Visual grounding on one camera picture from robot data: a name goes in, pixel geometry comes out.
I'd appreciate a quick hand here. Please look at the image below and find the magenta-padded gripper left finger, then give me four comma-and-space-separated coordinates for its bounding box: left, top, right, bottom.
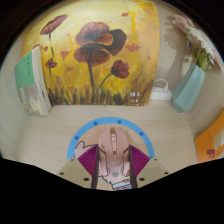
55, 143, 100, 191

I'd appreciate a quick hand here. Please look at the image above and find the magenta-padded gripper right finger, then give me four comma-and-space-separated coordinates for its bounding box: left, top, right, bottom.
127, 143, 171, 191

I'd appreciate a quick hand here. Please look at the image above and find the pink computer mouse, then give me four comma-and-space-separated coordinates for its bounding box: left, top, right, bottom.
97, 127, 131, 184

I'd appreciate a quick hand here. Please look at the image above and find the round cartoon mouse pad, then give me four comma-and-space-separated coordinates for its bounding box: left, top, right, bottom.
66, 116, 156, 192

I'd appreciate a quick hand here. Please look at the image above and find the orange book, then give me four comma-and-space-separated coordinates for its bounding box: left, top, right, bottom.
194, 118, 224, 164

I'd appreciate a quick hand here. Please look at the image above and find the pale green faceted vase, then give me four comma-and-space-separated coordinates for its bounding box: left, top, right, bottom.
171, 63, 206, 114

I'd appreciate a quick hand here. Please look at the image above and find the yellow poppy flower painting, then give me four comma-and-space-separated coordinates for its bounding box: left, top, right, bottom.
20, 0, 161, 107

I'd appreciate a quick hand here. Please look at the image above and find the green and white book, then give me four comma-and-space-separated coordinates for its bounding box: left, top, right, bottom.
13, 44, 53, 118

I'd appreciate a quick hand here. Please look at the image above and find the pink and white flower bouquet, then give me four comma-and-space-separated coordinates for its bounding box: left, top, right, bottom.
171, 13, 224, 72

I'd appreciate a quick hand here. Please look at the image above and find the white power strip with cable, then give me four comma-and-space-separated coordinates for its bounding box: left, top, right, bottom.
149, 78, 173, 101

